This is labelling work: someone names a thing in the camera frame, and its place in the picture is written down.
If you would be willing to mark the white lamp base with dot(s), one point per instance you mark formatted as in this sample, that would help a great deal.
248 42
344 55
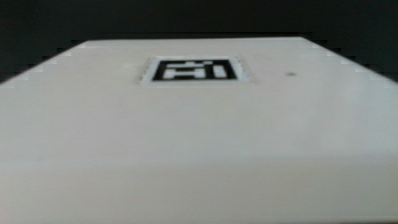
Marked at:
199 131

